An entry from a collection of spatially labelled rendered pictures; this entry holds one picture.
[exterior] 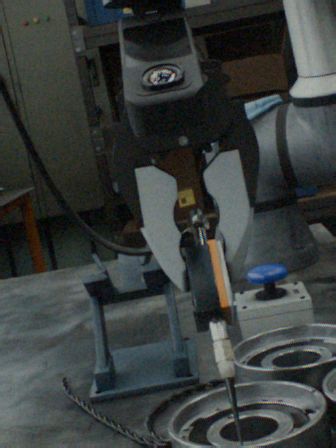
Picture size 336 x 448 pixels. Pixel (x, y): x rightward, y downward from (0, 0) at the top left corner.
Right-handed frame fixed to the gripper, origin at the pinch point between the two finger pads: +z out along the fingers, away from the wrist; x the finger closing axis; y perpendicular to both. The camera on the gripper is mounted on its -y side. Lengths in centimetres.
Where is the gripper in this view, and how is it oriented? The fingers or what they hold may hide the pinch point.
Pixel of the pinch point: (206, 271)
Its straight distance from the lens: 53.2
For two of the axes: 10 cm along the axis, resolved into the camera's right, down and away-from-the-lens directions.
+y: -0.1, -1.5, 9.9
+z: 1.9, 9.7, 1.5
